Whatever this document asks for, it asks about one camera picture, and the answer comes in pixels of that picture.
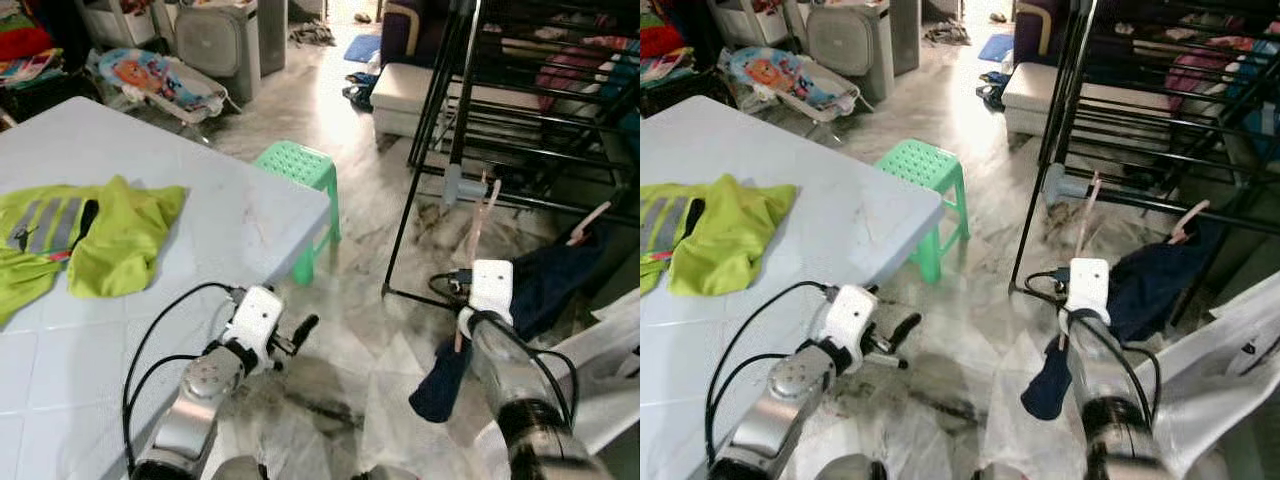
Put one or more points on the lime green shirt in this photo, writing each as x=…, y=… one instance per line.
x=120, y=250
x=730, y=240

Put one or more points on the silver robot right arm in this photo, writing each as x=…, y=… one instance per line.
x=520, y=400
x=1110, y=400

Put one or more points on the grey robot left leg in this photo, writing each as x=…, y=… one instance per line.
x=235, y=470
x=850, y=470

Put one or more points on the grey robot leg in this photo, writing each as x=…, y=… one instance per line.
x=388, y=473
x=850, y=470
x=1002, y=472
x=235, y=470

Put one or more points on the pale blue folding table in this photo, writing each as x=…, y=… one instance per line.
x=200, y=220
x=850, y=220

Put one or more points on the grey robot right leg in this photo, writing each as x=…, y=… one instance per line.
x=1002, y=472
x=388, y=473

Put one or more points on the green plastic stool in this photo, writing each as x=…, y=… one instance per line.
x=295, y=160
x=920, y=160

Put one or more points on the dark shoes pile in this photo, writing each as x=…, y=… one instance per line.
x=992, y=90
x=360, y=90

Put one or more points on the navy blue garment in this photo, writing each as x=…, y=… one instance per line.
x=1150, y=285
x=550, y=280

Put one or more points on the white ottoman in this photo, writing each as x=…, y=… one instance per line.
x=400, y=95
x=1030, y=95

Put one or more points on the colourful baby bouncer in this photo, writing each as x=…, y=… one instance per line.
x=160, y=80
x=790, y=80

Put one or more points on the black metal drying rack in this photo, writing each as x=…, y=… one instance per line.
x=464, y=90
x=1068, y=90

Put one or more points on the blue floor mat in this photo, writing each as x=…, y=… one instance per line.
x=994, y=47
x=362, y=48

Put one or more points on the grey air purifier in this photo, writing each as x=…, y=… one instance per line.
x=848, y=45
x=215, y=45

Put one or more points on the tall grey appliance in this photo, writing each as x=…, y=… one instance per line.
x=905, y=35
x=272, y=35

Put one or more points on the purple armchair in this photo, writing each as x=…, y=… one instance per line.
x=1035, y=35
x=400, y=35

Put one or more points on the white shelf rack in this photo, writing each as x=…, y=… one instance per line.
x=750, y=20
x=120, y=20

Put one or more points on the magenta garment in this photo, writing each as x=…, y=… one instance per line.
x=1200, y=65
x=570, y=65

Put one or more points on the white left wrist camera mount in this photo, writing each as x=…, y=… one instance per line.
x=258, y=320
x=850, y=318

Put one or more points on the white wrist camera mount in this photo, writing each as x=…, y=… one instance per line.
x=850, y=318
x=492, y=290
x=1088, y=290
x=258, y=320

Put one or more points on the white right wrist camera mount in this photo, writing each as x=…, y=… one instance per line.
x=492, y=290
x=1088, y=290

